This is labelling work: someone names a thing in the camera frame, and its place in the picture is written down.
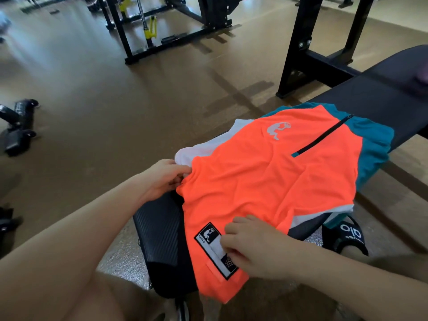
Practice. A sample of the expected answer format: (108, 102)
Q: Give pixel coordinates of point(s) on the person's left hand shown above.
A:
(164, 178)

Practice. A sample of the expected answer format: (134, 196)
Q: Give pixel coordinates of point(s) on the person's right hand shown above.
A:
(260, 247)

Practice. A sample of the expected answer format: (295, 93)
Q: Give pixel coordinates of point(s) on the orange teal white jersey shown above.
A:
(260, 183)

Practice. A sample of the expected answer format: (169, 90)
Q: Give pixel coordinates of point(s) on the pink water bottle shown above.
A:
(423, 76)

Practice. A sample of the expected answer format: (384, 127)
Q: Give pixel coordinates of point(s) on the person's left forearm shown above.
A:
(60, 250)

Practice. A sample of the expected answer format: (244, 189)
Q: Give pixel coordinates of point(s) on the person's right forearm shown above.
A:
(361, 284)

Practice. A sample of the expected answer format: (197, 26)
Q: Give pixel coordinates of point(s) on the person's left leg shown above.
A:
(110, 300)

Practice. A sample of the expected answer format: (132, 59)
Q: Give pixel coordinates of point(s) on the black ribbed bench pad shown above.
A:
(160, 237)

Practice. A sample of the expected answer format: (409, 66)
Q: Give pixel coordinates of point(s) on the black right slipper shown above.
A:
(347, 234)

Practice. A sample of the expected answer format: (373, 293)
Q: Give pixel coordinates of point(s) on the yellow safety catch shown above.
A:
(151, 28)

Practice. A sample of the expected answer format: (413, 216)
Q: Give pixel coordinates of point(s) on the black wheeled bench base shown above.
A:
(6, 223)
(20, 130)

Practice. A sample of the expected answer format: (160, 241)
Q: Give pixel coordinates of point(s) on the black power rack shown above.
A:
(214, 13)

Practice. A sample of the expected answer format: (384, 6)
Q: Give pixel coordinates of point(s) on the yellow black gym machine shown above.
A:
(124, 3)

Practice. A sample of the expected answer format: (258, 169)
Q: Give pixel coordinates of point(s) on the black steel bench frame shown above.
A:
(297, 56)

